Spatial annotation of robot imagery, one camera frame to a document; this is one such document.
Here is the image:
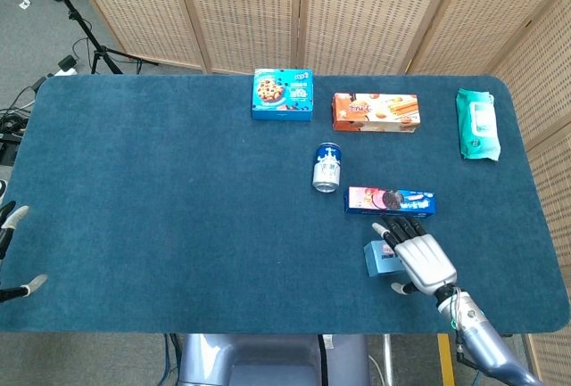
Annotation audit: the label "black floor cables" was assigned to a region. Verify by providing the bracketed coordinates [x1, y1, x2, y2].
[0, 74, 48, 167]

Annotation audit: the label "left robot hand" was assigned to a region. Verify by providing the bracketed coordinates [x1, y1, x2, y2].
[0, 201, 49, 303]

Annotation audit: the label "white power strip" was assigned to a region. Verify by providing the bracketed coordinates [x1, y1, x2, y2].
[52, 54, 80, 78]

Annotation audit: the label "blue and white drink can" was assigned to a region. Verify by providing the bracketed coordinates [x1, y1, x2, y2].
[311, 142, 343, 193]

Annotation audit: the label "blue sandwich cookie box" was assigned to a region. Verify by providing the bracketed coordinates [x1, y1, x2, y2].
[343, 185, 437, 218]

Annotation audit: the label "wooden folding screen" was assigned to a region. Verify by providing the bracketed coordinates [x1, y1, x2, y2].
[62, 0, 571, 386]

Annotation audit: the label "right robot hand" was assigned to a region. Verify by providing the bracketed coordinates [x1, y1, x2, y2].
[371, 215, 459, 297]

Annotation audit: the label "blue chocolate chip cookie box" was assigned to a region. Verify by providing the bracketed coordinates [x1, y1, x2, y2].
[251, 68, 314, 122]

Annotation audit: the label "teal wet wipes pack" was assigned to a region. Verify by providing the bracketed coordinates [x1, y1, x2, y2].
[454, 87, 502, 162]

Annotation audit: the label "black tripod stand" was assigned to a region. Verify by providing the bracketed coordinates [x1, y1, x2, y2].
[34, 0, 158, 76]

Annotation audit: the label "orange biscuit box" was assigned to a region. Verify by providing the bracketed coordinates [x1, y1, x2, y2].
[331, 93, 422, 134]

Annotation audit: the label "blue table mat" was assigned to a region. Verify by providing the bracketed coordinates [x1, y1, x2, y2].
[0, 73, 571, 334]

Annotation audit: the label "robot torso base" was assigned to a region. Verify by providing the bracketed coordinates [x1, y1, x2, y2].
[177, 333, 371, 386]

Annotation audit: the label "small light blue box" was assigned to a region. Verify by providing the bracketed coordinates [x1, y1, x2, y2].
[362, 239, 406, 278]

